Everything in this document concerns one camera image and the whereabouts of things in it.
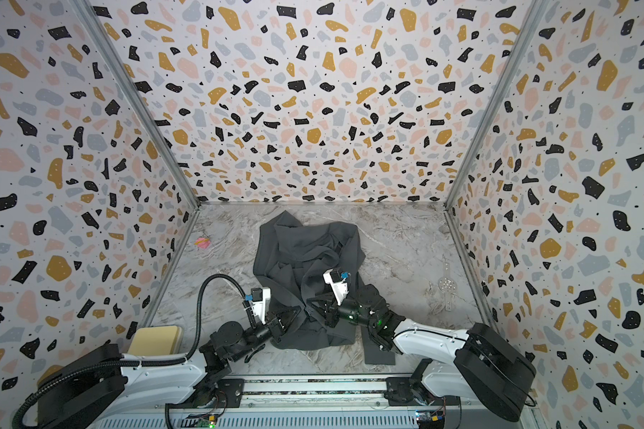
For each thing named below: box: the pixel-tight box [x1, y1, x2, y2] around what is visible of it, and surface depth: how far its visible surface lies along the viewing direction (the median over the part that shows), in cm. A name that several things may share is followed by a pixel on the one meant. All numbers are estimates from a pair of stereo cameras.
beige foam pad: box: [127, 325, 182, 355], surface depth 83 cm
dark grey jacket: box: [252, 210, 396, 366], surface depth 94 cm
